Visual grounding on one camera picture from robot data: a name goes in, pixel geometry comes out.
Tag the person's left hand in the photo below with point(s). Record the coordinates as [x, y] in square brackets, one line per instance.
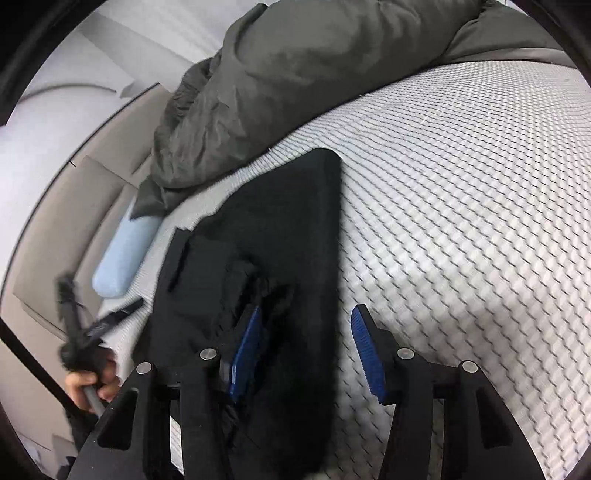
[105, 385]

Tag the dark grey duvet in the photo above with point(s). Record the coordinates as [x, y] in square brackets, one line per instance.
[284, 64]

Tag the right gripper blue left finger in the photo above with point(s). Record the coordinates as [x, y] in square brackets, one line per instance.
[211, 390]

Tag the beige upholstered headboard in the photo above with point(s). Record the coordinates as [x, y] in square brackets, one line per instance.
[73, 223]

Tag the light blue pillow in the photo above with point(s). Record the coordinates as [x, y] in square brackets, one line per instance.
[124, 255]

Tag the black pants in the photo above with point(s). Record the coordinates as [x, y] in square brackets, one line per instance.
[272, 243]

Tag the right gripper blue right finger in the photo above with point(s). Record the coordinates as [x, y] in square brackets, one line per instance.
[400, 377]

